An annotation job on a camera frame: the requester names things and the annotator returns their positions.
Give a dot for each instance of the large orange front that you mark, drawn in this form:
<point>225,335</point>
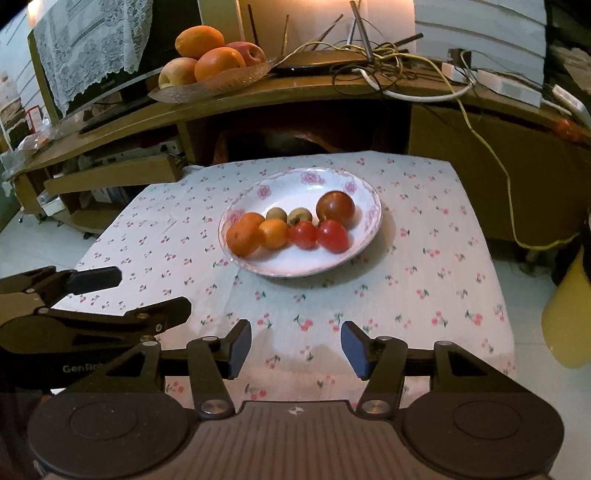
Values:
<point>216,61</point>

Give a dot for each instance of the red apple behind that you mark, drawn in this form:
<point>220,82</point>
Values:
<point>251,53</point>

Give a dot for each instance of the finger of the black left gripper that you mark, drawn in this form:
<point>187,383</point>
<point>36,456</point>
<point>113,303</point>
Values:
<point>47,280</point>
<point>147,320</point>

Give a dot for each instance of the cherry print tablecloth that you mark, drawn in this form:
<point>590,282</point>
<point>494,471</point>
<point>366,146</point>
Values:
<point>427,276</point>

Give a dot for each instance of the wooden TV cabinet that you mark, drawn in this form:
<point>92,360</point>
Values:
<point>525,179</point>

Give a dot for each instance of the white lace cloth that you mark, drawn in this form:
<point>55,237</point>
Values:
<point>81,42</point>

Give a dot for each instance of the black router with antennas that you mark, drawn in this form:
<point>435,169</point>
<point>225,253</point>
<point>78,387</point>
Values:
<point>317,57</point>

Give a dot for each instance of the red tomato oval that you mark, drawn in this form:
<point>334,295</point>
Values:
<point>332,236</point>

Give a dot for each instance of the white floral plate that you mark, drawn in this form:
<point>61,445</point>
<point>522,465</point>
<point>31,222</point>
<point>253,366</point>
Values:
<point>300,263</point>

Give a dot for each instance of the yellow container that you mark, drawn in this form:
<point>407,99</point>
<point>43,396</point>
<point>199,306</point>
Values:
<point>566,317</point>

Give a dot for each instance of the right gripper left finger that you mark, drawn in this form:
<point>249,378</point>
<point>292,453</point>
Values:
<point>212,360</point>

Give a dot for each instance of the tan longan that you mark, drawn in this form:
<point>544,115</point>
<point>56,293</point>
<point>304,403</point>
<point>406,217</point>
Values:
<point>276,213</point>
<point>298,215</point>

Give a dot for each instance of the tan longan right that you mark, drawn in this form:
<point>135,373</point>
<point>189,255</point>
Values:
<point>298,215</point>

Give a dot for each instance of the black television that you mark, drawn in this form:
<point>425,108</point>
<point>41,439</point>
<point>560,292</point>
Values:
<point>169,19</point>

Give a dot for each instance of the tan longan left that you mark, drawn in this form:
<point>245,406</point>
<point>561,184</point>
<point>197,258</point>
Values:
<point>276,213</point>

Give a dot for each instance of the red tomato with stem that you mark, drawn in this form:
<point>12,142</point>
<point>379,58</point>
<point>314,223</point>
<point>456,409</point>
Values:
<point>303,235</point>

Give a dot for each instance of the orange persimmon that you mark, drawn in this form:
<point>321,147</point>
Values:
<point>244,238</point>
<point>252,218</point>

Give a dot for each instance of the small orange fruit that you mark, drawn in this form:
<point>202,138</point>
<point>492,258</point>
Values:
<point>274,234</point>

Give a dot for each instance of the white power strip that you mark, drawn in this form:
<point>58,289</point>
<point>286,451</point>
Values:
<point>499,84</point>

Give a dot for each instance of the orange on top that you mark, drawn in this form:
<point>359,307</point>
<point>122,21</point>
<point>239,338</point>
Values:
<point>195,41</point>

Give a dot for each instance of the pale apple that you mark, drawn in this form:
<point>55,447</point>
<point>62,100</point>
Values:
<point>177,72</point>

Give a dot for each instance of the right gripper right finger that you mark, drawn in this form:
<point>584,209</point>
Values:
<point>380,362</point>

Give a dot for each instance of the dark red brown tomato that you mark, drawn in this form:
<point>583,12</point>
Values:
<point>336,205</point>

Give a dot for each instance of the glass fruit dish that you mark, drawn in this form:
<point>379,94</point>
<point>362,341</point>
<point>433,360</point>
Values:
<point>227,82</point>

